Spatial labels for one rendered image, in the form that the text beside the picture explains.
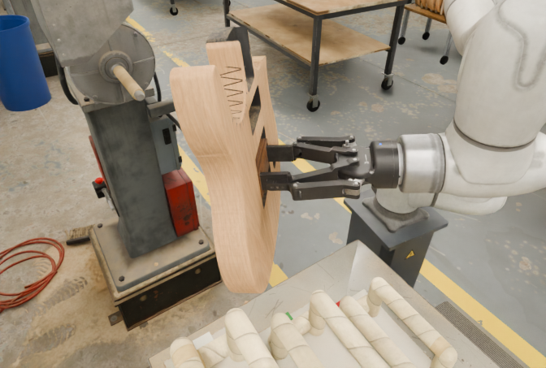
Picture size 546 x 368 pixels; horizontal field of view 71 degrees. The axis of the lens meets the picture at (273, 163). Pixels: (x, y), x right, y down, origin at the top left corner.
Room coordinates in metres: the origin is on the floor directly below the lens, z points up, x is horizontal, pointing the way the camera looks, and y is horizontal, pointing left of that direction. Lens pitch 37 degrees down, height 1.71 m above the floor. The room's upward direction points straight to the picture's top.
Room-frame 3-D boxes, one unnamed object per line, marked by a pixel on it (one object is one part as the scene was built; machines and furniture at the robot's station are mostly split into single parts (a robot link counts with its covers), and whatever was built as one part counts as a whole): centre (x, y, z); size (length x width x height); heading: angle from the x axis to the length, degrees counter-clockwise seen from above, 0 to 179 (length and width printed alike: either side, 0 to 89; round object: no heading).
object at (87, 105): (1.29, 0.61, 1.11); 0.36 x 0.24 x 0.04; 33
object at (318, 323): (0.39, -0.08, 1.07); 0.03 x 0.03 x 0.09
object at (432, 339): (0.40, -0.26, 1.04); 0.20 x 0.03 x 0.03; 32
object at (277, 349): (0.34, -0.01, 1.07); 0.03 x 0.03 x 0.09
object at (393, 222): (1.06, -0.45, 0.73); 0.22 x 0.18 x 0.06; 26
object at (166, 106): (1.27, 0.37, 1.02); 0.19 x 0.04 x 0.04; 123
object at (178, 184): (1.38, 0.47, 0.49); 0.25 x 0.12 x 0.37; 33
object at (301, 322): (0.38, -0.04, 1.04); 0.11 x 0.03 x 0.03; 123
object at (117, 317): (1.29, 0.61, 0.12); 0.61 x 0.51 x 0.25; 123
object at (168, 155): (1.38, 0.48, 0.93); 0.15 x 0.10 x 0.55; 33
